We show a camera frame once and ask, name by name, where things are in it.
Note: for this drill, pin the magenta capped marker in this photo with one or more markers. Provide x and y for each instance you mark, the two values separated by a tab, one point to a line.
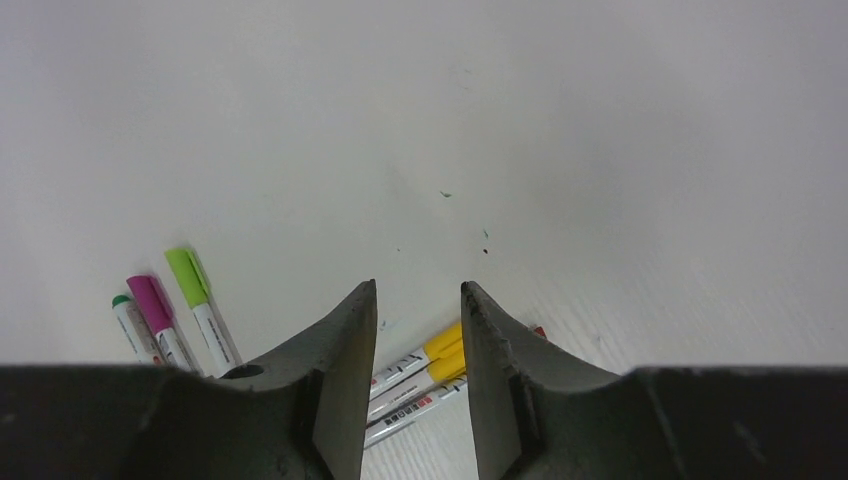
159	318

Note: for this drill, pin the yellow capped marker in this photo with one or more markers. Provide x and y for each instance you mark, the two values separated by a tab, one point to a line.
437	348
435	374

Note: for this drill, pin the small green capped marker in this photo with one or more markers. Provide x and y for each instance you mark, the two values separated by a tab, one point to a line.
136	330

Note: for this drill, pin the lime green capped marker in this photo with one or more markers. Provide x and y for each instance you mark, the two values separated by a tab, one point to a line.
192	282

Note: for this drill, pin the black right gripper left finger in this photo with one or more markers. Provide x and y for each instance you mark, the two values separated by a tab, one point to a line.
307	399

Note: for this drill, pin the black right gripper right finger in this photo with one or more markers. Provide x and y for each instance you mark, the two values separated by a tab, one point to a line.
509	366

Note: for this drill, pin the brown capped marker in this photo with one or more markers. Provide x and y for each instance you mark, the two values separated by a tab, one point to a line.
411	411

